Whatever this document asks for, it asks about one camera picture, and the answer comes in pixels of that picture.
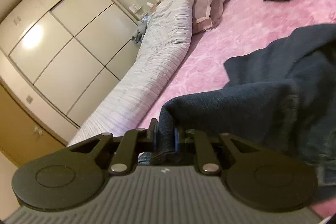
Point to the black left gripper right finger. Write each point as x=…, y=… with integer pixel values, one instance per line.
x=256, y=176

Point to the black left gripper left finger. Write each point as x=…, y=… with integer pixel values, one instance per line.
x=76, y=174

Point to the dark blue denim jeans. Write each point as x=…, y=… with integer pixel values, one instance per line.
x=281, y=97

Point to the brown wooden cabinet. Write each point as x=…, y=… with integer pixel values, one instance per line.
x=22, y=139

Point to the white wardrobe with sliding doors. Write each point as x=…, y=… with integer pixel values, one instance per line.
x=61, y=58

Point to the pink floral bed blanket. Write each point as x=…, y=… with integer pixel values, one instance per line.
x=246, y=26

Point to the grey cloth on dresser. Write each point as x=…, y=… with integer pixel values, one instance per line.
x=140, y=31

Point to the rolled light grey quilt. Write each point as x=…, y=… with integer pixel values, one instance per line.
x=164, y=46

